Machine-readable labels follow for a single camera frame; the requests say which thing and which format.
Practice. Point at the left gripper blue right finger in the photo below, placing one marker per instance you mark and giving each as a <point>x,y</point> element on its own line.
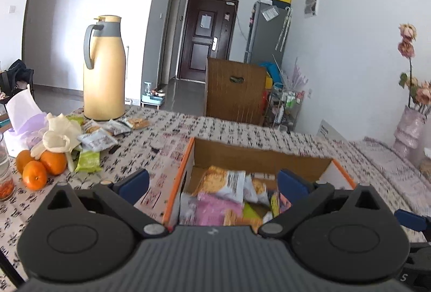
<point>292,186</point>

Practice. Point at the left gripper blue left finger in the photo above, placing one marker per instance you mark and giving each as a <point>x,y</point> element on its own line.
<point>134,186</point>

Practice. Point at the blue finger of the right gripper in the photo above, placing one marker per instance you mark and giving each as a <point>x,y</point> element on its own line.
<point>412,221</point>

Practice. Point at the white cracker packet back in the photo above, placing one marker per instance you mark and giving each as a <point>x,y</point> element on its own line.
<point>255,191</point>

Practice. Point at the white cracker packet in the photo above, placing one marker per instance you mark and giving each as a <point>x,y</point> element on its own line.
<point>255,191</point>
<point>225,184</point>

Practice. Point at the pink snack packet large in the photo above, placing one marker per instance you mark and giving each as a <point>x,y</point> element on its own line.
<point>212,210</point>

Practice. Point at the white cracker packet front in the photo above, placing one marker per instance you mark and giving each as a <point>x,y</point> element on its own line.
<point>225,184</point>

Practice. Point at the calligraphy print tablecloth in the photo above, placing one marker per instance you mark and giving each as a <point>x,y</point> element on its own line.
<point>160,147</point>

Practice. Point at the pink patterned folded cloth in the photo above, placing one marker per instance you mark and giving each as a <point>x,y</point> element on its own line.
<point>409,189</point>

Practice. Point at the green snack packet far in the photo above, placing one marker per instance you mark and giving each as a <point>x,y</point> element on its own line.
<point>88,162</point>

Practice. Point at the white grey packet far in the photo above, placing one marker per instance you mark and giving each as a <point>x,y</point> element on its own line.
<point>97,141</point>

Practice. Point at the cracker packet by thermos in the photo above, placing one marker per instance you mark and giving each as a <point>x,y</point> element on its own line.
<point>136,123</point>

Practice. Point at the red cardboard snack box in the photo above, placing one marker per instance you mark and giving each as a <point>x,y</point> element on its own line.
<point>264,165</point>

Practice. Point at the orange fruit right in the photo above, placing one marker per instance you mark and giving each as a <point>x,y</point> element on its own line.
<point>55,163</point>

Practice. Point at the orange fruit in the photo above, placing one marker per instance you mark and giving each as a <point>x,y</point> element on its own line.
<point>22,159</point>
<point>55,163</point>
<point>34,175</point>

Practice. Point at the pink textured vase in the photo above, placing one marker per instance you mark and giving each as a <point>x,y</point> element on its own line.
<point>410,127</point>

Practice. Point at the white rubber glove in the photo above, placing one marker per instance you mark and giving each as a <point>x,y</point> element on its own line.
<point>60,136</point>

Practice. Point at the orange fruit front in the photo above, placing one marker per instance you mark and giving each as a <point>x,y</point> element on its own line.
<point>34,175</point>

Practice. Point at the orange fruit left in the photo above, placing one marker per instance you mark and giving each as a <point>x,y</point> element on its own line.
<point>22,159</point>

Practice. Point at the glass cup with goji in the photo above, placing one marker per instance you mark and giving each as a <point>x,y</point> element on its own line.
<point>7,184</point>

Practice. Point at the yellow thermos jug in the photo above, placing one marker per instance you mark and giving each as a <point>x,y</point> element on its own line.
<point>104,74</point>

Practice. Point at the white tissue pack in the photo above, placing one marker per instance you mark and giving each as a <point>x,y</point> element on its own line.
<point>26,119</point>

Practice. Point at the dried pink roses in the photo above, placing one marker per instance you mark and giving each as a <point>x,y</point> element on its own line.
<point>418,92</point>

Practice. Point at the grey refrigerator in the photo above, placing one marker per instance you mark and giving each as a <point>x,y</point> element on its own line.
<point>268,31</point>

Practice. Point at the dark brown entrance door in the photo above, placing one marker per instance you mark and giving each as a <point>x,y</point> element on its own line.
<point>208,33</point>

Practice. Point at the wire storage rack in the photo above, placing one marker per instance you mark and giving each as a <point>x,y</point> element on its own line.
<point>283,108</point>

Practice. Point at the wall electrical panel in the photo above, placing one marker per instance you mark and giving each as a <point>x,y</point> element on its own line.
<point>311,8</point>

